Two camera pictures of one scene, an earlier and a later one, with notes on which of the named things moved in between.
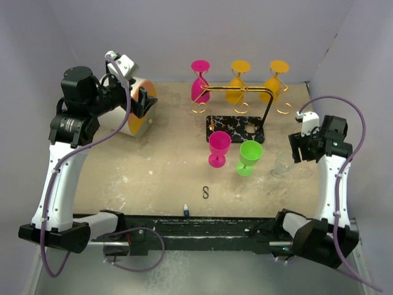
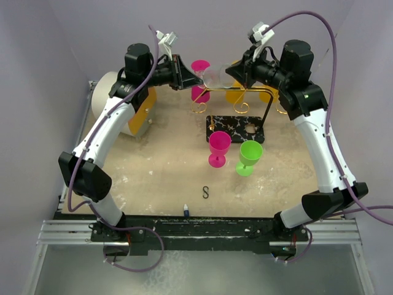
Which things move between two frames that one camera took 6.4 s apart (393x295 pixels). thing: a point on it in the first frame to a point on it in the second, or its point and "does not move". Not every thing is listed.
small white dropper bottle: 186,211 does not move
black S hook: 205,192 does not move
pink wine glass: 199,92 does not move
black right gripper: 296,140 to 243,70
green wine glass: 250,152 does not move
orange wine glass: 239,66 does not move
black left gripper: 139,107 to 182,77
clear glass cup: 282,165 to 215,77
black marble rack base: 240,128 does not move
